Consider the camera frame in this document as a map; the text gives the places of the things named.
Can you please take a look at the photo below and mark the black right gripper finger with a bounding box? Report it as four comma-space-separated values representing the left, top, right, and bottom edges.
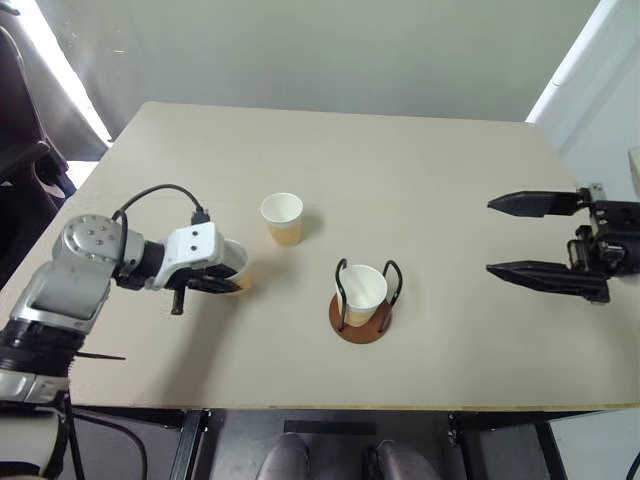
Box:
485, 259, 612, 304
486, 189, 582, 220

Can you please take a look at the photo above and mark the black cable under table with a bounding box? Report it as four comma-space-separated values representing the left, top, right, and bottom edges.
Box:
70, 412, 150, 480

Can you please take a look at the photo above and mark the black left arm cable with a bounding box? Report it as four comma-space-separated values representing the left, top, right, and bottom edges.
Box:
111, 183, 212, 227

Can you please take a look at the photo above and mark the dark chair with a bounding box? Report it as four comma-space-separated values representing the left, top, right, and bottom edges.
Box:
0, 0, 77, 289

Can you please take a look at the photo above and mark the thin black cable tie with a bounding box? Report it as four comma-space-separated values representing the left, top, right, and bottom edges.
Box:
73, 350, 128, 363

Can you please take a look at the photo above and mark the dark rounded shape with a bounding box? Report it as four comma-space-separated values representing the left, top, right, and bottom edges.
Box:
368, 438, 442, 480
256, 432, 312, 480

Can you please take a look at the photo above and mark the wire cup holder brown base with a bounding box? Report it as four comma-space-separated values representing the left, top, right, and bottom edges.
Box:
328, 257, 405, 347

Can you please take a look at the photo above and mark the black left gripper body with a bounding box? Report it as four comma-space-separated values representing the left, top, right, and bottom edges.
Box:
158, 272, 207, 316

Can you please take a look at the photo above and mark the black metal table frame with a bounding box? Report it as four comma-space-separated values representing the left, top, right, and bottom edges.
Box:
69, 407, 604, 480

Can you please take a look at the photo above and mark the white and tan paper cup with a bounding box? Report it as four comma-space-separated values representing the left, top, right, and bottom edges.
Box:
260, 192, 305, 248
219, 238, 254, 297
338, 264, 390, 329

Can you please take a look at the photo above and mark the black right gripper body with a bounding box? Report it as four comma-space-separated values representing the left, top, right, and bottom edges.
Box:
566, 183, 640, 277

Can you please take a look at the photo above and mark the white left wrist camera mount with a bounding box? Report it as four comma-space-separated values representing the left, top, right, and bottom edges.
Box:
151, 222, 227, 292

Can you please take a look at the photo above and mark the white robot body shell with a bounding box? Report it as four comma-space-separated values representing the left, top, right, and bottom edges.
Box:
0, 399, 72, 480

